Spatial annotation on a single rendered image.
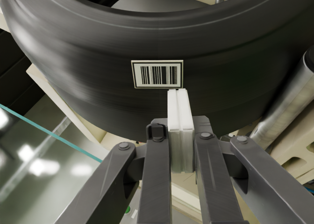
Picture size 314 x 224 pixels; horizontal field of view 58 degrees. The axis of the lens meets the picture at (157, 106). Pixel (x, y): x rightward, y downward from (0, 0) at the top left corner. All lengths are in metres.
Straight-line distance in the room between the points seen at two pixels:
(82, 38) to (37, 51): 0.08
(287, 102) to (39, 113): 11.63
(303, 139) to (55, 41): 0.39
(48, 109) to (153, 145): 11.79
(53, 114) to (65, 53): 11.32
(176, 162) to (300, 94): 0.29
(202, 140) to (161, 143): 0.02
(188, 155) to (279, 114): 0.34
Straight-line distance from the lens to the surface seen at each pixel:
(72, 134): 11.02
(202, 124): 0.18
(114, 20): 0.37
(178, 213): 1.05
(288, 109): 0.47
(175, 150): 0.17
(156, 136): 0.16
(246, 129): 0.70
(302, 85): 0.42
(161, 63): 0.33
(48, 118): 11.68
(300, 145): 0.52
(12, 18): 0.48
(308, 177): 0.64
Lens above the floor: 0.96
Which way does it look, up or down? 15 degrees up
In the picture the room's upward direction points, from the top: 65 degrees counter-clockwise
